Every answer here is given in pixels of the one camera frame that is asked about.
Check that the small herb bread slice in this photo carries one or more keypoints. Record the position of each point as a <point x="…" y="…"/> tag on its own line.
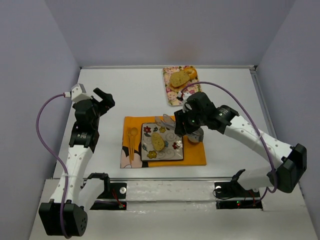
<point x="157" y="142"/>

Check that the orange cartoon placemat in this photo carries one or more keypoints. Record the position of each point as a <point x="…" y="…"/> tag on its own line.
<point x="194" y="154"/>

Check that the orange bagel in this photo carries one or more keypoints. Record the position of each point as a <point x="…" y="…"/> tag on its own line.
<point x="192" y="72"/>

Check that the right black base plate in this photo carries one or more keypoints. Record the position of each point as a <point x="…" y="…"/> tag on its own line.
<point x="231" y="196"/>

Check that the metal tongs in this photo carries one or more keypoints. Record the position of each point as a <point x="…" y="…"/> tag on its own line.
<point x="167" y="122"/>

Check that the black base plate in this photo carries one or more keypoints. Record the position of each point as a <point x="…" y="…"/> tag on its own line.
<point x="113" y="199"/>
<point x="231" y="196"/>

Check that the floral square plate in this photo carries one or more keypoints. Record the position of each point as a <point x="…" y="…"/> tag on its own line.
<point x="162" y="150"/>

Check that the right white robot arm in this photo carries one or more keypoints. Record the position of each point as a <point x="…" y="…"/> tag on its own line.
<point x="287" y="163"/>

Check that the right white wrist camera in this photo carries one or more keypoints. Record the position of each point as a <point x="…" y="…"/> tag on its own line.
<point x="183" y="97"/>

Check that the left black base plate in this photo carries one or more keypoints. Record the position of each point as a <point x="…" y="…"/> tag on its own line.
<point x="113" y="199"/>

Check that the orange plastic spoon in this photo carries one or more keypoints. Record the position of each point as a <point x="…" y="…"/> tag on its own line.
<point x="133" y="133"/>

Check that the pale glazed bagel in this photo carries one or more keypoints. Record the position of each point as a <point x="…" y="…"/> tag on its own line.
<point x="176" y="89"/>

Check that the large herb bread slice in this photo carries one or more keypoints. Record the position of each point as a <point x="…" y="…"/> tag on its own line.
<point x="179" y="78"/>

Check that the floral rectangular tray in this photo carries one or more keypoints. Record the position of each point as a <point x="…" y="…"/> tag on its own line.
<point x="171" y="95"/>

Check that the metal cup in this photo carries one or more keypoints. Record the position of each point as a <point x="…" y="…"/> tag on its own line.
<point x="196" y="136"/>

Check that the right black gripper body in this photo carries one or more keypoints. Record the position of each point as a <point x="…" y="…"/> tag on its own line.
<point x="180" y="124"/>

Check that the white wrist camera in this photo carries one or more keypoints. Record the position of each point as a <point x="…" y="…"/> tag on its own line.
<point x="77" y="93"/>
<point x="183" y="97"/>

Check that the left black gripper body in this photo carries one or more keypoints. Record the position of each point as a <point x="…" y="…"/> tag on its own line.
<point x="100" y="104"/>

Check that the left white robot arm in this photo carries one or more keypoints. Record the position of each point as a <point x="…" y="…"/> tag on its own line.
<point x="66" y="212"/>

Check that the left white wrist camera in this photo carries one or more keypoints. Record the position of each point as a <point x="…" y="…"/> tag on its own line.
<point x="77" y="93"/>

